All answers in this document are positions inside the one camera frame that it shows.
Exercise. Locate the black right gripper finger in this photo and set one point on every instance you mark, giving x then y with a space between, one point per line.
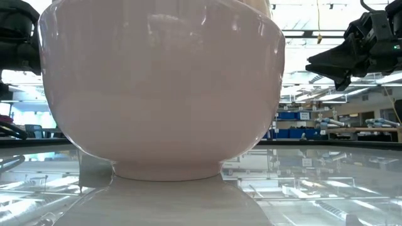
337 56
333 73

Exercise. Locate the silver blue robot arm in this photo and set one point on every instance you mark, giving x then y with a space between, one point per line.
331 121
381 122

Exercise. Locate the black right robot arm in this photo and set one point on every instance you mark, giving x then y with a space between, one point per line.
396 7

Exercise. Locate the blue storage bins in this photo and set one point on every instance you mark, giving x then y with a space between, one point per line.
295 125

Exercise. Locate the wooden workbench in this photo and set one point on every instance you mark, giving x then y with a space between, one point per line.
364 131

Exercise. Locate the pale cream bowl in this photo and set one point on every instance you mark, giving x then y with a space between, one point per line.
163 91

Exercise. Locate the black metal table frame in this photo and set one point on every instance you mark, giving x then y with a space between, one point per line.
329 144

